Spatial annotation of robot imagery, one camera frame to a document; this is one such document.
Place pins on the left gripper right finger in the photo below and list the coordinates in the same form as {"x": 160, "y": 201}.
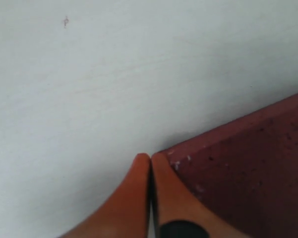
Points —
{"x": 178, "y": 213}

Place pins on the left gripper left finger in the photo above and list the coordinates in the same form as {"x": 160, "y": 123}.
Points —
{"x": 125, "y": 214}

